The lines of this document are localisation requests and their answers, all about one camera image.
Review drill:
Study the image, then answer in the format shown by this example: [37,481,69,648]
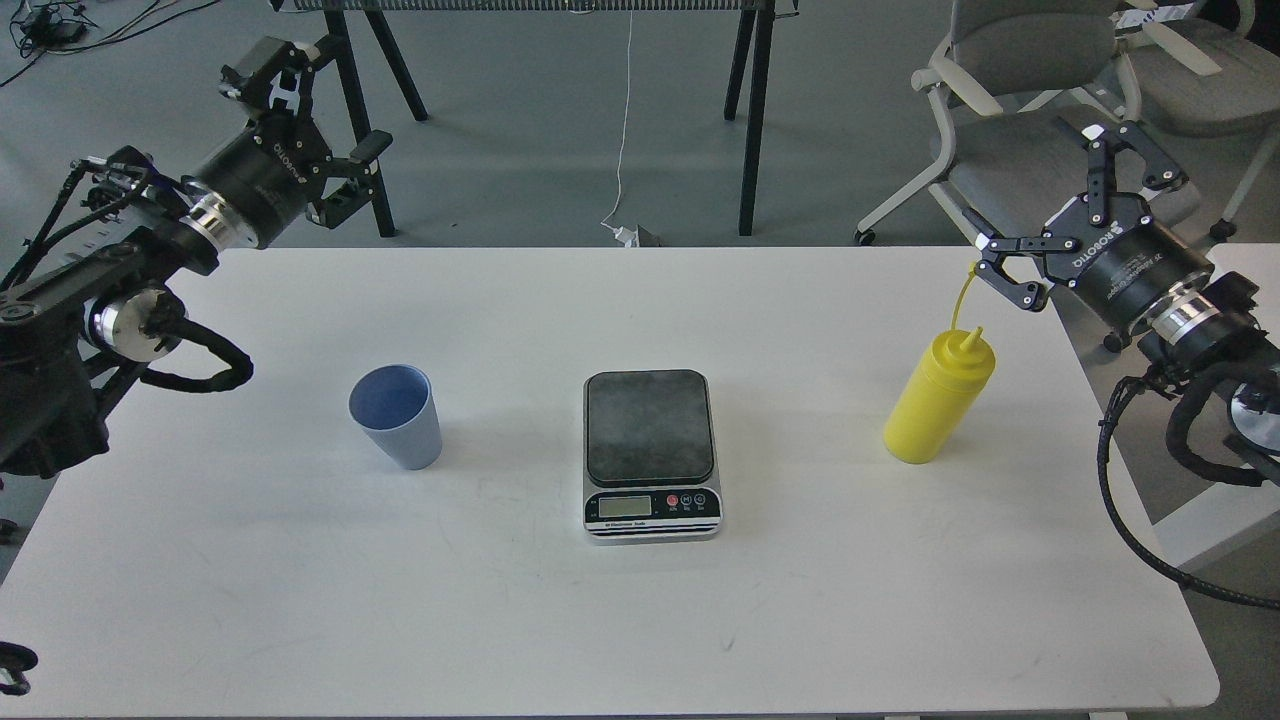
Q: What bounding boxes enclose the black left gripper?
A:
[183,36,394,250]

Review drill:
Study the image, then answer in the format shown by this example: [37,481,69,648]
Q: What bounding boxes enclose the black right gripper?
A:
[975,117,1211,329]

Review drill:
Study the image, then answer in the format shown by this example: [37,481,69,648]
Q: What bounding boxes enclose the yellow squeeze bottle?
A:
[882,265,997,464]

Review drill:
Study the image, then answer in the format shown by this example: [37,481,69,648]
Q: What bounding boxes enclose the blue ribbed paper cup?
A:
[348,364,443,471]

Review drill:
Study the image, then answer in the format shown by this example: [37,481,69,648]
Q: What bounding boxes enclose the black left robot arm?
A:
[1,35,392,478]

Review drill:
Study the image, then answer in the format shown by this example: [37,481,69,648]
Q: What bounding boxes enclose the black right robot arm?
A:
[963,118,1279,611]

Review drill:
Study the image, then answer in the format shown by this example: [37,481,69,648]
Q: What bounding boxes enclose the digital kitchen scale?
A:
[581,369,724,544]

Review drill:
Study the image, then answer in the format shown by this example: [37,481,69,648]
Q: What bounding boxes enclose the grey office chair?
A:
[855,0,1231,354]
[1117,1,1279,242]

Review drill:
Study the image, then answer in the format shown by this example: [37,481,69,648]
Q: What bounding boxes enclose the black-legged background table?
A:
[271,1,795,242]

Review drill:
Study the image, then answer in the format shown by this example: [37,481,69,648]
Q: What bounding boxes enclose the black cables on floor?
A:
[0,0,221,88]

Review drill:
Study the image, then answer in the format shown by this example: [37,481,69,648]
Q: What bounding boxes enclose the white hanging cable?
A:
[600,8,641,247]

